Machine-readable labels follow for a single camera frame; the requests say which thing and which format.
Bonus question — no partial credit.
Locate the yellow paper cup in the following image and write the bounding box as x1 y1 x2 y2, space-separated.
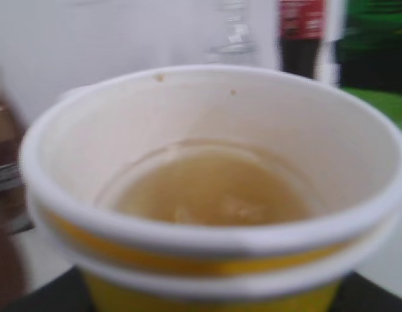
20 65 402 311

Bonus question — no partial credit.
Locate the green soda bottle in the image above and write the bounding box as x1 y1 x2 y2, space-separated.
335 1 402 129

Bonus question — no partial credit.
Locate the clear water bottle green label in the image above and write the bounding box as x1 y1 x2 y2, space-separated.
206 1 258 66

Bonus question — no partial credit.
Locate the cola bottle red label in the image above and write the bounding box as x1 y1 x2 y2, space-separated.
278 0 326 79

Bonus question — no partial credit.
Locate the brown drink bottle white cap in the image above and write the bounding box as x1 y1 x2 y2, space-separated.
0 77 30 307

